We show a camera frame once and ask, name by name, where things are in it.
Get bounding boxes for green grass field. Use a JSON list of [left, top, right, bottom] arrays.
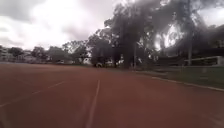
[[136, 66, 224, 90]]

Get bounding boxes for row of trees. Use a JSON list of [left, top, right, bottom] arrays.
[[7, 0, 224, 70]]

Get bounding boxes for distant pale buildings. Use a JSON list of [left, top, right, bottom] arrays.
[[0, 46, 38, 63]]

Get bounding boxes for red running track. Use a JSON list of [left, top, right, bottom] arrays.
[[0, 62, 224, 128]]

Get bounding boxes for long multi-storey building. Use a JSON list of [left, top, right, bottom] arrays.
[[155, 25, 224, 67]]

